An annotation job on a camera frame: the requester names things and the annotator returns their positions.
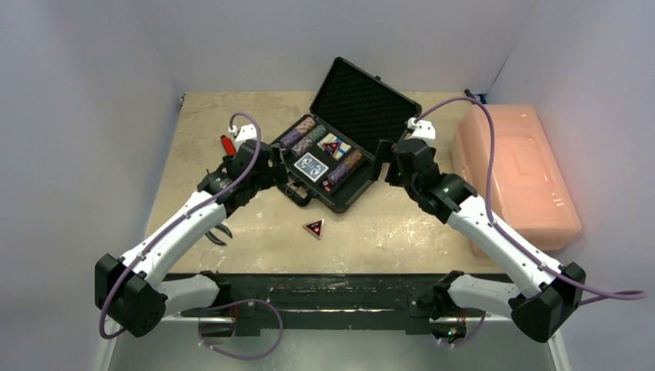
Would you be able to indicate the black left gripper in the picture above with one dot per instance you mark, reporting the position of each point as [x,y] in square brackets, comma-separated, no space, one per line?
[274,174]

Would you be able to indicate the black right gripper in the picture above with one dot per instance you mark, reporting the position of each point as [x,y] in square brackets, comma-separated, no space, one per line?
[386,159]

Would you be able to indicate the black poker set case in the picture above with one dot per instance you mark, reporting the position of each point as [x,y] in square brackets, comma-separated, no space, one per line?
[360,109]

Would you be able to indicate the triangular dealer button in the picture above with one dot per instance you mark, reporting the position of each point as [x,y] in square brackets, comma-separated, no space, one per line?
[332,148]
[315,228]

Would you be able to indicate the grey purple poker chip stack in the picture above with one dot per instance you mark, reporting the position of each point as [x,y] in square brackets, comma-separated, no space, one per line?
[338,173]

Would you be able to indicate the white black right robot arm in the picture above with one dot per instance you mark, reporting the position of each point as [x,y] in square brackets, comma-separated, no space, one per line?
[541,294]

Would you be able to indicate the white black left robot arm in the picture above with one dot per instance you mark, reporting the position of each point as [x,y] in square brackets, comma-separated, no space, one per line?
[132,289]

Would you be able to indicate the blue orange poker chip stack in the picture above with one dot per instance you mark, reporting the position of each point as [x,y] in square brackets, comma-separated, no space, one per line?
[302,146]

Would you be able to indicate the blue backed playing card deck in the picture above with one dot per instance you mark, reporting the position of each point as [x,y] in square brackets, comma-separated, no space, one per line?
[311,167]

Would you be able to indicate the blue boxed card deck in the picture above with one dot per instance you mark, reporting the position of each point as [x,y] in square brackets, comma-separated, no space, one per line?
[344,149]

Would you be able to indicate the red black utility knife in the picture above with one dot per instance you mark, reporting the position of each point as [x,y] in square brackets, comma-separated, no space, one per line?
[228,146]

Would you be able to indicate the orange purple poker chip stack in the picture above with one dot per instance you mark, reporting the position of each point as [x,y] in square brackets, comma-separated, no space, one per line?
[305,126]

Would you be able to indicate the green poker chip stack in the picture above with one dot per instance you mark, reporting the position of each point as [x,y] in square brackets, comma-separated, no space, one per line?
[317,133]

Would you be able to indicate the blue object behind bin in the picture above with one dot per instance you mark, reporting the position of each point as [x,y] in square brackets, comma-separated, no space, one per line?
[480,97]

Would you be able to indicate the translucent pink storage bin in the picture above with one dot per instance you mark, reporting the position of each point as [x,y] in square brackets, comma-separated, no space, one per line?
[527,190]

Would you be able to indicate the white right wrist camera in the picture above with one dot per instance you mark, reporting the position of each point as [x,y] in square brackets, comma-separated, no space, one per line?
[421,129]

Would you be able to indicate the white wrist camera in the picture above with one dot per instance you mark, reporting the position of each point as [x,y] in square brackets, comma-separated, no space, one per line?
[421,129]
[243,133]

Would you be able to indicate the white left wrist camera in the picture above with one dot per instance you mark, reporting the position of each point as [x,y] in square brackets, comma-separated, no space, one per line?
[243,133]

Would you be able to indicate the black aluminium mounting rail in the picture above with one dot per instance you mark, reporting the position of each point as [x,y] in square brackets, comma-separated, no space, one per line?
[397,302]

